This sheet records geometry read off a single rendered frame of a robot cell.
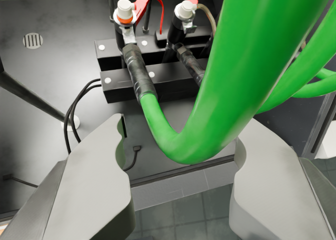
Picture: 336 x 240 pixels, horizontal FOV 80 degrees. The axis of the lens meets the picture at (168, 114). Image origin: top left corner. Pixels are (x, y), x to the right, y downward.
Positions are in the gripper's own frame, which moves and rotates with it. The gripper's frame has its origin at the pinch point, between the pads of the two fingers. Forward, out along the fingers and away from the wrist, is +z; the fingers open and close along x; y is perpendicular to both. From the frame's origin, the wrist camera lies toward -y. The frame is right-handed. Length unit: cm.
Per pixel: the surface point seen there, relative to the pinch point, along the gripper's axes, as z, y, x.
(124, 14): 15.5, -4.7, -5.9
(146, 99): 3.7, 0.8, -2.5
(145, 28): 47.0, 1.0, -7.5
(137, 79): 6.4, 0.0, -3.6
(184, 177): 15.1, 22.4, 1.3
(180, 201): 70, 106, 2
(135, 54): 10.8, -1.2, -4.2
